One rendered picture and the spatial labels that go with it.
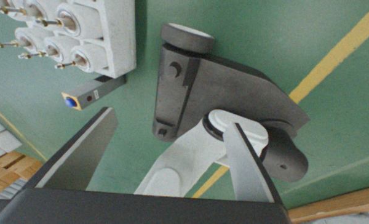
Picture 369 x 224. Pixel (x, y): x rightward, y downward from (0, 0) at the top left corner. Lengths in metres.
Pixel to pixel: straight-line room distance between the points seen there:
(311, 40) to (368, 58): 0.22
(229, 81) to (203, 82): 0.10
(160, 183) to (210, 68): 0.39
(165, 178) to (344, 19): 0.74
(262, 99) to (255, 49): 0.23
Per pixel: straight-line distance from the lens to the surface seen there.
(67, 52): 0.69
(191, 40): 0.43
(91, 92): 0.70
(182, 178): 0.26
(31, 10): 0.67
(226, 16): 0.62
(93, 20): 0.59
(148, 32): 0.70
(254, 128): 0.46
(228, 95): 0.51
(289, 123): 0.65
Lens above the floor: 0.62
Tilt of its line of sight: 51 degrees down
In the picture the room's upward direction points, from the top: 158 degrees counter-clockwise
